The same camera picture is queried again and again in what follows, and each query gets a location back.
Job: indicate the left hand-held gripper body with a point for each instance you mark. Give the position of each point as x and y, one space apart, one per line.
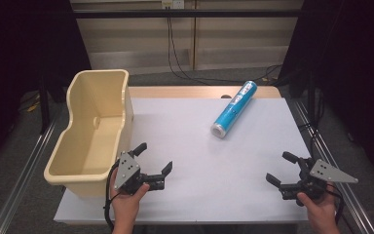
127 170

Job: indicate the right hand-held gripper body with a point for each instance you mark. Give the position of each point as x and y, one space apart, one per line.
326 172

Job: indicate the cream plastic bin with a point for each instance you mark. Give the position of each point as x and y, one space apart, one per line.
91 143

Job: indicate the blue roll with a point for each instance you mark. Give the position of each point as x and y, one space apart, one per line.
235 109

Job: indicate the person's left hand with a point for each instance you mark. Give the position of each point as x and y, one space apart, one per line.
125 206

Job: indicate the person's right hand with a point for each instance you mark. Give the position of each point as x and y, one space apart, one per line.
321 209

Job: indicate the white table sheet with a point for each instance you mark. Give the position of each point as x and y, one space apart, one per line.
207 169

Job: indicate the black metal stand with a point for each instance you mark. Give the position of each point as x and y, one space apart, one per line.
44 107
311 97

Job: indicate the wooden table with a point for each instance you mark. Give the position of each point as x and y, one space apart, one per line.
181 92

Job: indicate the black curtain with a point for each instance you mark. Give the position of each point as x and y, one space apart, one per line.
16 65
354 74

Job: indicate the black horizontal bar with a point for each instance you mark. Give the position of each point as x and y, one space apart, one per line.
188 13

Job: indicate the aluminium floor rail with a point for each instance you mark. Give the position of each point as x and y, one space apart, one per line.
341 182
22 182

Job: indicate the white wall socket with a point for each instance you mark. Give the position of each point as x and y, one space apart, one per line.
173 4

